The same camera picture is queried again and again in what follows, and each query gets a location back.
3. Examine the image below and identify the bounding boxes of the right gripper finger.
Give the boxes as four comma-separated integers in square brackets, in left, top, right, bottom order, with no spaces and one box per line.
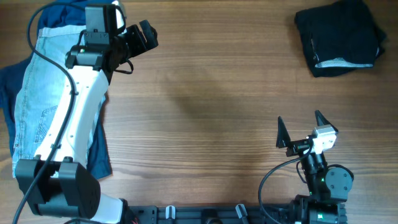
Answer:
[276,116,292,148]
[315,110,338,133]

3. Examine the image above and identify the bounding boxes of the black shorts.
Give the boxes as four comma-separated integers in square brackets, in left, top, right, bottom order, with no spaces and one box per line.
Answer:
[294,0,387,78]

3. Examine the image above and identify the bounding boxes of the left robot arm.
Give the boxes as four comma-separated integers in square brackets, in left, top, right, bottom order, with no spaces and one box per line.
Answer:
[16,2,158,223]

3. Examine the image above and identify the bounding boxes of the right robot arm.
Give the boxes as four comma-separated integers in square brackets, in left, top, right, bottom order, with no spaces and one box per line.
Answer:
[276,110,354,223]

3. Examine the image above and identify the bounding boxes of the light denim shorts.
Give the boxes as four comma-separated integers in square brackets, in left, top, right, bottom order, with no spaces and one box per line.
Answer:
[12,25,111,179]

